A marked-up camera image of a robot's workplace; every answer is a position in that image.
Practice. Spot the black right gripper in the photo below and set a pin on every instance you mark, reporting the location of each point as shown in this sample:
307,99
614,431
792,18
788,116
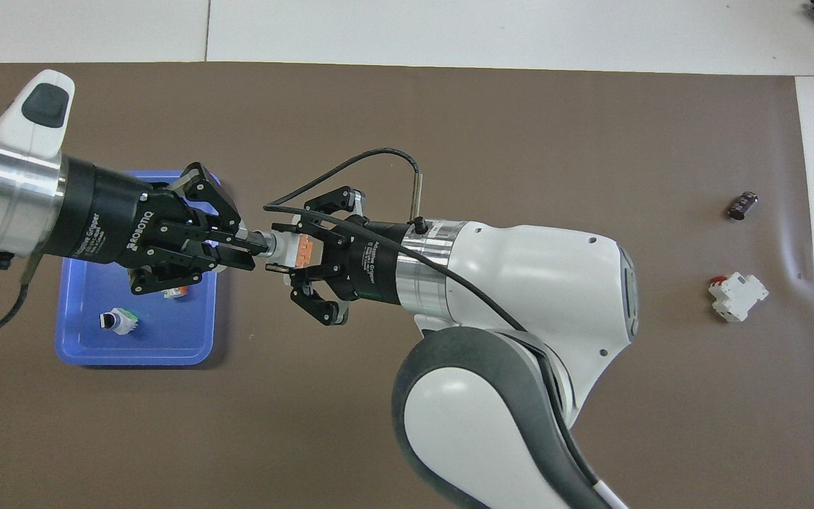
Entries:
372,261

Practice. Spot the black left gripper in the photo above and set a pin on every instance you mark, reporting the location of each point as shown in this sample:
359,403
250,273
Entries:
103,219

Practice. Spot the white circuit breaker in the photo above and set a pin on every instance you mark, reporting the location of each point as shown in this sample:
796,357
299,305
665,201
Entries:
739,295

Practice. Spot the white green rotary switch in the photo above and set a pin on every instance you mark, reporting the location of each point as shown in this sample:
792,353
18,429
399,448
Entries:
123,322

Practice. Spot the blue plastic tray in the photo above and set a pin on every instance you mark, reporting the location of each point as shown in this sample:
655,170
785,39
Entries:
167,339

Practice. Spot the small black terminal block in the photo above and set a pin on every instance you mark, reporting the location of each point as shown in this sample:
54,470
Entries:
742,206

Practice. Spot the brown table mat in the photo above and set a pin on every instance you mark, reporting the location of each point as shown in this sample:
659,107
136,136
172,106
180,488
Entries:
520,106

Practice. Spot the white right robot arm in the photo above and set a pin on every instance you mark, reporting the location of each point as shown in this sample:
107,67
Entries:
534,297

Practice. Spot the white orange rotary switch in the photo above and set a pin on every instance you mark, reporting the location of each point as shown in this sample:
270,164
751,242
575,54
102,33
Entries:
175,292
287,247

